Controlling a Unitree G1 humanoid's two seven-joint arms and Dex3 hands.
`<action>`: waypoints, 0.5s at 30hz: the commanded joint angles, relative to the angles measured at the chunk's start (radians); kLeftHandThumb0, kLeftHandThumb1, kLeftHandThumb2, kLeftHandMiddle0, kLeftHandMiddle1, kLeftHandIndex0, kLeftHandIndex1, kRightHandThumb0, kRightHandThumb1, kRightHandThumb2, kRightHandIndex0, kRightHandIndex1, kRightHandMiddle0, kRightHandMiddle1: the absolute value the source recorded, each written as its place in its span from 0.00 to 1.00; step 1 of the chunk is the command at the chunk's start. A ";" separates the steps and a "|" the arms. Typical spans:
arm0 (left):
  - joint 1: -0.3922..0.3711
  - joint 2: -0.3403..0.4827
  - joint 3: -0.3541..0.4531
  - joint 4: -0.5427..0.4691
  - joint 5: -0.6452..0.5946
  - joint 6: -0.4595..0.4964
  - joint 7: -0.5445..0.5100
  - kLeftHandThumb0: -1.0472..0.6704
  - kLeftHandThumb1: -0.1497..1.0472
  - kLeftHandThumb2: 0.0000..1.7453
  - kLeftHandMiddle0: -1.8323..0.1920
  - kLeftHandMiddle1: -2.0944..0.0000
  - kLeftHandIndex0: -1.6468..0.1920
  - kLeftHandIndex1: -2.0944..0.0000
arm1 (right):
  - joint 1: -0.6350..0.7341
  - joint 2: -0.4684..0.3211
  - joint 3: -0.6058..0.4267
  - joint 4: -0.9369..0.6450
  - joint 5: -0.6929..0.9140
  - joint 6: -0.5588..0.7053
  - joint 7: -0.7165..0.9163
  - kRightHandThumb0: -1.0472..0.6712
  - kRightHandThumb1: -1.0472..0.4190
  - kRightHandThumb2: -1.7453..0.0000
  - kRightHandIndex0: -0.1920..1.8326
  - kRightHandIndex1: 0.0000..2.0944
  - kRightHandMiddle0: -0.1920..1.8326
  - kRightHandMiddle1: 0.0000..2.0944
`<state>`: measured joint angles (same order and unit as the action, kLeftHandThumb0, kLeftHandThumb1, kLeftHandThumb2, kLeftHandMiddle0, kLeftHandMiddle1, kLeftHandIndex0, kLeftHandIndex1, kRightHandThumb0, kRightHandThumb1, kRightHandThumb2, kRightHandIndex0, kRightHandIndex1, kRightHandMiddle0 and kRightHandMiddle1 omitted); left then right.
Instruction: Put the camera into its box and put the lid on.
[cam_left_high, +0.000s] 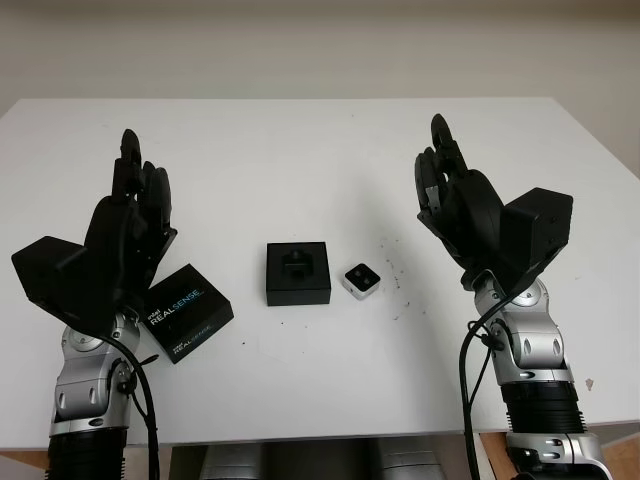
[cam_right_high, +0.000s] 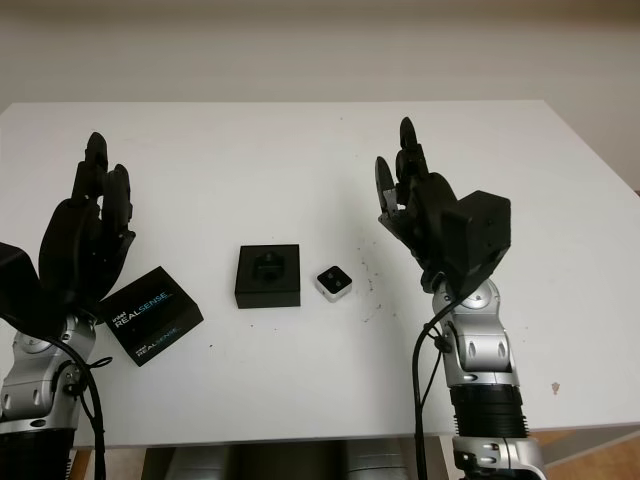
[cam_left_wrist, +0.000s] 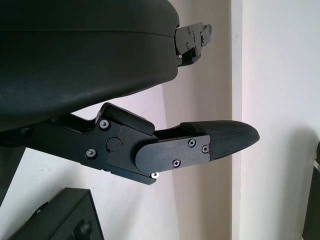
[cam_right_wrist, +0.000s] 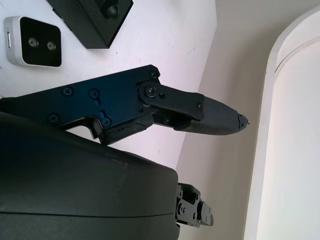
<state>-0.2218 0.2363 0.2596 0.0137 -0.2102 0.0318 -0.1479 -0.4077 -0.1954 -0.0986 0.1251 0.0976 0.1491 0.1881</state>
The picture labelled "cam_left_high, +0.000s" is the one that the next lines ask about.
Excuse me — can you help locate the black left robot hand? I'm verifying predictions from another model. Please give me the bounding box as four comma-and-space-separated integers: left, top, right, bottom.
82, 128, 179, 314

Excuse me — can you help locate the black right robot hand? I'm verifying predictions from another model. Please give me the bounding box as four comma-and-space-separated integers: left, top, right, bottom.
413, 113, 507, 282

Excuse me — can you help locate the small silver depth camera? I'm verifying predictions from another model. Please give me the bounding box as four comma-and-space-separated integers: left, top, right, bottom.
342, 261, 382, 303

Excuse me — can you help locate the black RealSense box lid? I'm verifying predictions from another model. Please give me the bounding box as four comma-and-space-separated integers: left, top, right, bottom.
143, 263, 235, 365

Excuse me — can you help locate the black box base with insert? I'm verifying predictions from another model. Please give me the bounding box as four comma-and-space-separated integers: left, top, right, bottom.
264, 241, 332, 307

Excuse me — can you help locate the grey left robot leg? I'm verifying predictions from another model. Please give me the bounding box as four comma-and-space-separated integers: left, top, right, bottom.
199, 442, 266, 480

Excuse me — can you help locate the grey robot leg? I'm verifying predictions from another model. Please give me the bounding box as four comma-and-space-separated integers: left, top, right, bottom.
374, 439, 441, 480
199, 442, 266, 480

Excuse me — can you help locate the grey right robot leg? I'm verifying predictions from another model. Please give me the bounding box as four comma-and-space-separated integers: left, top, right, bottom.
374, 439, 441, 480

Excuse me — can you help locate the dark robot pelvis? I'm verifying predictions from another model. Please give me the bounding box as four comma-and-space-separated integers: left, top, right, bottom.
259, 442, 381, 480

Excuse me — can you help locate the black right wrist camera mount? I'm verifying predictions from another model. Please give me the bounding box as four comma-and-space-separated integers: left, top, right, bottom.
499, 187, 575, 296

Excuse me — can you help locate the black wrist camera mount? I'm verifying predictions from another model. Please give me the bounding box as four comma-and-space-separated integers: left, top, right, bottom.
10, 235, 124, 334
499, 187, 575, 296

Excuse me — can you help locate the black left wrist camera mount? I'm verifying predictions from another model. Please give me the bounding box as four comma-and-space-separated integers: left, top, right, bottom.
10, 235, 124, 334

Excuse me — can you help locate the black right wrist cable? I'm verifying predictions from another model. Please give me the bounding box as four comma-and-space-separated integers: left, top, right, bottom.
459, 294, 506, 480

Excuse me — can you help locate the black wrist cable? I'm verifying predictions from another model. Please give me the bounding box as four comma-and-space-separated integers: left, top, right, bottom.
459, 294, 506, 480
92, 332, 161, 446

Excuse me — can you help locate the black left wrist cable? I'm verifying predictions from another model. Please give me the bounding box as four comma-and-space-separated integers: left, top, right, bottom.
92, 332, 161, 446

